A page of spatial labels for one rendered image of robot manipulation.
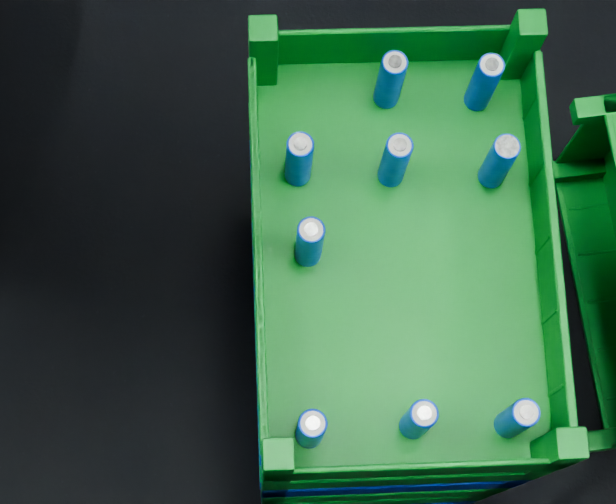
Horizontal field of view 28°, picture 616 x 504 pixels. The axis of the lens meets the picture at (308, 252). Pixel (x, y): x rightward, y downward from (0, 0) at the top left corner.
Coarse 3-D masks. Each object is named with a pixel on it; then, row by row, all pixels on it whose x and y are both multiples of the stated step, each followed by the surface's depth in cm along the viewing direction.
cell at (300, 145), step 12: (300, 132) 82; (288, 144) 82; (300, 144) 82; (312, 144) 82; (288, 156) 83; (300, 156) 82; (312, 156) 84; (288, 168) 85; (300, 168) 84; (288, 180) 88; (300, 180) 87
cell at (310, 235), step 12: (312, 216) 81; (300, 228) 81; (312, 228) 81; (324, 228) 81; (300, 240) 81; (312, 240) 81; (300, 252) 84; (312, 252) 83; (300, 264) 87; (312, 264) 86
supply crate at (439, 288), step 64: (256, 64) 85; (320, 64) 91; (448, 64) 91; (512, 64) 88; (256, 128) 84; (320, 128) 89; (384, 128) 89; (448, 128) 90; (512, 128) 90; (256, 192) 83; (320, 192) 88; (384, 192) 88; (448, 192) 88; (512, 192) 89; (256, 256) 81; (384, 256) 87; (448, 256) 87; (512, 256) 87; (256, 320) 80; (320, 320) 86; (384, 320) 86; (448, 320) 86; (512, 320) 86; (320, 384) 85; (384, 384) 85; (448, 384) 85; (512, 384) 85; (320, 448) 84; (384, 448) 84; (448, 448) 84; (512, 448) 84; (576, 448) 76
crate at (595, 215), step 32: (608, 96) 113; (608, 128) 112; (576, 160) 130; (608, 160) 129; (576, 192) 131; (608, 192) 130; (576, 224) 130; (608, 224) 130; (576, 256) 129; (608, 256) 129; (576, 288) 128; (608, 288) 129; (608, 320) 128; (608, 352) 127; (608, 384) 126; (608, 416) 125; (608, 448) 123
